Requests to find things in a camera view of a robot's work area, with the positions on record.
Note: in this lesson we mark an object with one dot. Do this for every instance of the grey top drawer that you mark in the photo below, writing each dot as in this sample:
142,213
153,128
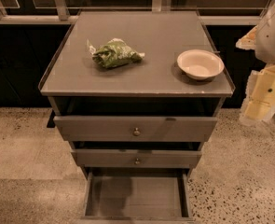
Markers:
135,129

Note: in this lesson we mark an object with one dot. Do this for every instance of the green jalapeno chip bag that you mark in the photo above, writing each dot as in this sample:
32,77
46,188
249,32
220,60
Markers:
114,53

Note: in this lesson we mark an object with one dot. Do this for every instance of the metal railing frame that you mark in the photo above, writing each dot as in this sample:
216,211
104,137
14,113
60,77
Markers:
211,12

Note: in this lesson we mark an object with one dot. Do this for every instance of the white round bowl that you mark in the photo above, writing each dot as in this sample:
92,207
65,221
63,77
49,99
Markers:
200,64

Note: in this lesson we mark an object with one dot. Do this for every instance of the grey drawer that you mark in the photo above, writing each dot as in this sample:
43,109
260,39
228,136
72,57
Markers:
136,158
135,129
136,196

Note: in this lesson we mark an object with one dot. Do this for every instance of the grey drawer cabinet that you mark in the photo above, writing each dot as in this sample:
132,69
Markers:
154,87

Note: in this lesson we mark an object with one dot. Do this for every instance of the grey middle drawer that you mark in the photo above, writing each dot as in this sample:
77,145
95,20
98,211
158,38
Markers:
136,158

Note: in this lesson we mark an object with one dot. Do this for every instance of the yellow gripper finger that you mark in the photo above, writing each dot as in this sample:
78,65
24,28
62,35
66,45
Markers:
247,42
259,103

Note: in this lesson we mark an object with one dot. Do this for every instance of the grey bottom drawer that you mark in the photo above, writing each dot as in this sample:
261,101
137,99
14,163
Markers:
136,196

